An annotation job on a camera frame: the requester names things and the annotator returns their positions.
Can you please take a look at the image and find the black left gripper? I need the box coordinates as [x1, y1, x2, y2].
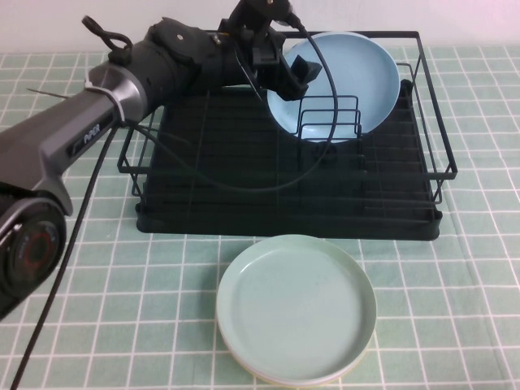
[219, 18, 323, 102]

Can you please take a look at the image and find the light blue round plate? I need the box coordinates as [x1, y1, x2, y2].
[266, 32, 401, 145]

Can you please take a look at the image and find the pale green round plate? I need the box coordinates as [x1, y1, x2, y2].
[215, 234, 378, 377]

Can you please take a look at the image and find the pale yellow round plate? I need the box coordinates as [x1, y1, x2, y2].
[243, 357, 369, 390]

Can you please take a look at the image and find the black plastic drip tray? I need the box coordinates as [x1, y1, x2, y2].
[135, 76, 443, 244]

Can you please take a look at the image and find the white zip tie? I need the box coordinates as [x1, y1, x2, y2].
[83, 78, 124, 124]

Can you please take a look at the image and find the green checked tablecloth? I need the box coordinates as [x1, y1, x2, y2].
[0, 43, 520, 390]

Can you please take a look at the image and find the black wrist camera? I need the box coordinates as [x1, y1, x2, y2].
[227, 0, 301, 33]

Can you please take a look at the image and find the black wire dish rack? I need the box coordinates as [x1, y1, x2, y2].
[116, 28, 459, 213]

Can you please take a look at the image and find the black camera cable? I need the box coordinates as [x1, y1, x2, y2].
[10, 14, 340, 390]

